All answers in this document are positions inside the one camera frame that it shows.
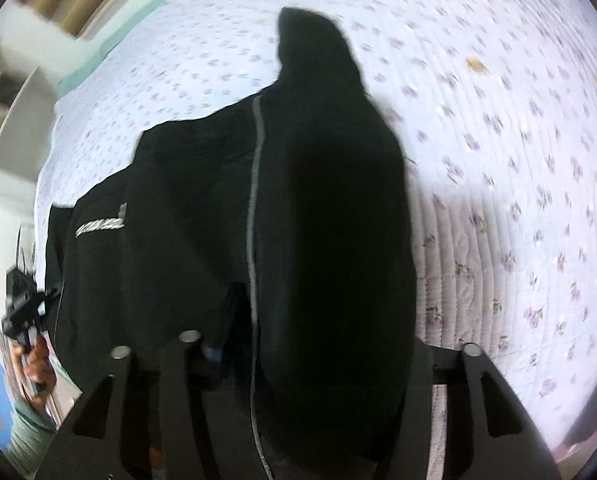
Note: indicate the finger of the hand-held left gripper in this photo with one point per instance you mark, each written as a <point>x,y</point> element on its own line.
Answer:
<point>49,296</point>

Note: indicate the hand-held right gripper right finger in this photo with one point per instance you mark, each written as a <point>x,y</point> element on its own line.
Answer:
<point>471,385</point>

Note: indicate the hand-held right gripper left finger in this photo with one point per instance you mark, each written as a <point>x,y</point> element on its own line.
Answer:
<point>213,353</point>

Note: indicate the black hooded jacket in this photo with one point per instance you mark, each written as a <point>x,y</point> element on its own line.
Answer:
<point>328,210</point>

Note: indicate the person's left forearm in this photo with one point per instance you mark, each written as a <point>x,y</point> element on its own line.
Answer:
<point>31,432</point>

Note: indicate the person's left hand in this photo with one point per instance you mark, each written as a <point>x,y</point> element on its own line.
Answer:
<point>36,365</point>

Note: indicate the white bookshelf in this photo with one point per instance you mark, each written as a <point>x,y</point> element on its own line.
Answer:
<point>18,125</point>

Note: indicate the white floral quilted blanket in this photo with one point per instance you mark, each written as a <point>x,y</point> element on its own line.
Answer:
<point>503,185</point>

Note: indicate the mint green bed sheet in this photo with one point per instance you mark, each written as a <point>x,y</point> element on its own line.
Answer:
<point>128,25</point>

